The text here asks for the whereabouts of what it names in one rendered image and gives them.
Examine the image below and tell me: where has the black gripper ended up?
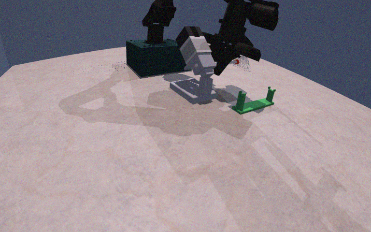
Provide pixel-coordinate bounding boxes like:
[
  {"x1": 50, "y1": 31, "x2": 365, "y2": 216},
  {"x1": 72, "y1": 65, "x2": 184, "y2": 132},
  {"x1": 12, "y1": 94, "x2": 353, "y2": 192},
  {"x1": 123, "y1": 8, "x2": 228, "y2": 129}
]
[{"x1": 202, "y1": 16, "x2": 261, "y2": 76}]

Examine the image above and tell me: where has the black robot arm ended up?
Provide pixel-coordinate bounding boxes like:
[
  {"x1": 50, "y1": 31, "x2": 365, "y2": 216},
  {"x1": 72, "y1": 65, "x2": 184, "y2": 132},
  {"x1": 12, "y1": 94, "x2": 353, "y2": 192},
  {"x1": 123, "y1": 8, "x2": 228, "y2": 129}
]
[{"x1": 142, "y1": 0, "x2": 279, "y2": 47}]

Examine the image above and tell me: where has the green cradle with two notched uprights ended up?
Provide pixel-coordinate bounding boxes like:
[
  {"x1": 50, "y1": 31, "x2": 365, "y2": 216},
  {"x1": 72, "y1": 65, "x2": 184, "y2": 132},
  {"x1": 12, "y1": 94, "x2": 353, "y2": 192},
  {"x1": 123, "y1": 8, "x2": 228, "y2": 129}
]
[{"x1": 232, "y1": 86, "x2": 276, "y2": 115}]

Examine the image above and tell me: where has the grey pin with red cap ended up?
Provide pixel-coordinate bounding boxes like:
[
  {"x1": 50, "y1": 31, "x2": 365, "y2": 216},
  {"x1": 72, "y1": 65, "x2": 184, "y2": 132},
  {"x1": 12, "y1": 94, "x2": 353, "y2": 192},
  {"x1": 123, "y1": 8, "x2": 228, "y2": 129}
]
[{"x1": 194, "y1": 59, "x2": 239, "y2": 67}]

